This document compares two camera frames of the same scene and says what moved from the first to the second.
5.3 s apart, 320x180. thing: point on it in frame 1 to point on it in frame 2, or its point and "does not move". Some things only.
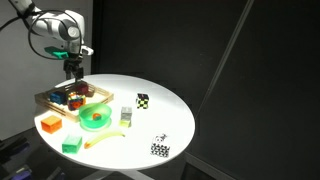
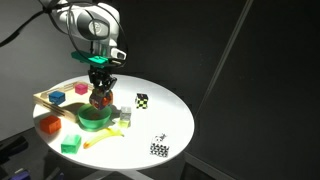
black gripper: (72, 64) to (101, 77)
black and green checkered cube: (143, 101) does not move
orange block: (51, 124) does not move
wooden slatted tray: (67, 100) does not move
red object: (75, 100) to (100, 98)
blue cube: (58, 97) does not move
